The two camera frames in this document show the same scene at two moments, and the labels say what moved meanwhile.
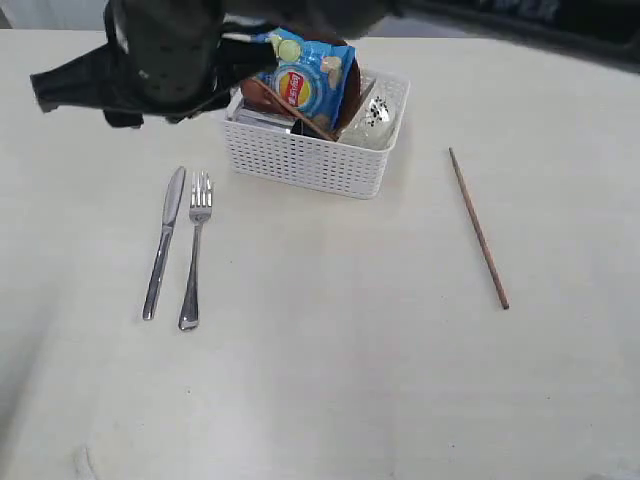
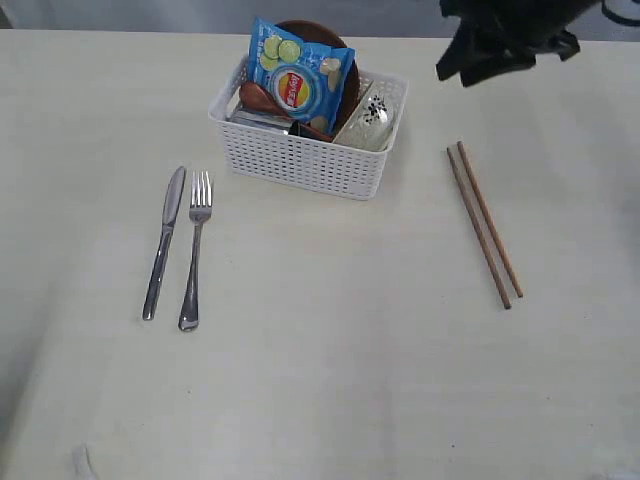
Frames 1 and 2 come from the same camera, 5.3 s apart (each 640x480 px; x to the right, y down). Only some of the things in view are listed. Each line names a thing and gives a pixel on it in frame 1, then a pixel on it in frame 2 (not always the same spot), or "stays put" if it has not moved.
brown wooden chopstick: [479, 228] stays put
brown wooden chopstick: [292, 112] to [488, 217]
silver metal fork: [200, 211] stays put
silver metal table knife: [172, 205] stays put
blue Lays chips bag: [312, 76] stays put
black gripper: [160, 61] to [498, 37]
